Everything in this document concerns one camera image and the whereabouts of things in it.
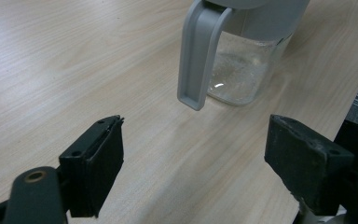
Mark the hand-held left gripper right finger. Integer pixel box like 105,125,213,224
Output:
264,114,355,217

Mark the clear jar with grey handle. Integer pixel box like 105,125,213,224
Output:
176,0,311,112

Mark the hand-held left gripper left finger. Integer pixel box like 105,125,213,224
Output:
59,115,125,218

